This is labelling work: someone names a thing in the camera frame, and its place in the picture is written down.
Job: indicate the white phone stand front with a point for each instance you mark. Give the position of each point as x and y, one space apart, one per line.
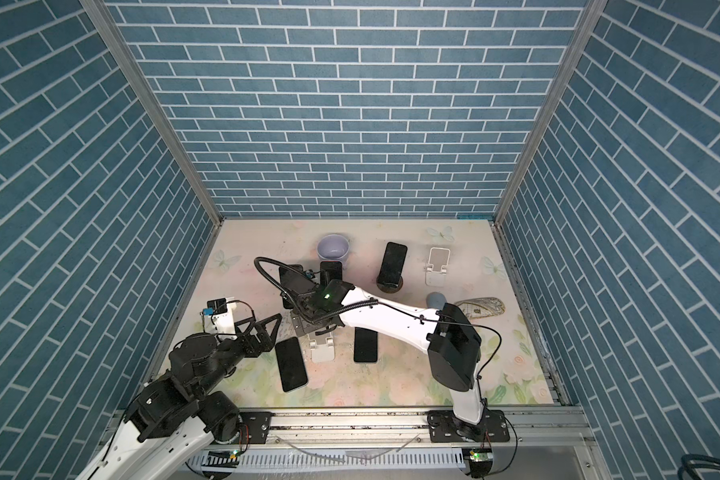
321 347

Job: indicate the white phone stand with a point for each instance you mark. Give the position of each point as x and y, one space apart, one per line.
437 266
321 347

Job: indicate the green-edged black phone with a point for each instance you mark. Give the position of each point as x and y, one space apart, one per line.
365 346

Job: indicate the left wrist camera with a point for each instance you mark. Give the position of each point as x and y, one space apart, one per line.
218 316

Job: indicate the black round phone stand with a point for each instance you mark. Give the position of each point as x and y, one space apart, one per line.
390 287

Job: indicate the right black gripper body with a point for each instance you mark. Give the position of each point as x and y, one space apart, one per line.
305 319

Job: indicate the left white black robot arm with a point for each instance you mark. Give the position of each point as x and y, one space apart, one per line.
182 412

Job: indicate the blue glasses case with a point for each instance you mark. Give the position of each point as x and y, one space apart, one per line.
436 300

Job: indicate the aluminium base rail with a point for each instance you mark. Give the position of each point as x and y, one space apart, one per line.
551 442

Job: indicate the black phone front stand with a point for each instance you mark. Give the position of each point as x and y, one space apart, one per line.
291 365

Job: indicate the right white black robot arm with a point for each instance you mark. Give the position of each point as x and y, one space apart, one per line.
450 341

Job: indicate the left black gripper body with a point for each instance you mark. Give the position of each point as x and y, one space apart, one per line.
250 350

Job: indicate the pink-edged black phone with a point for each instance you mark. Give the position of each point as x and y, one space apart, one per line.
329 271

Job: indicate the lavender ceramic mug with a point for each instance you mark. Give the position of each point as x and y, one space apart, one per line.
333 247

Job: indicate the black phone on round stand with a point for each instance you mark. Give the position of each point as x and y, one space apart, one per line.
392 262

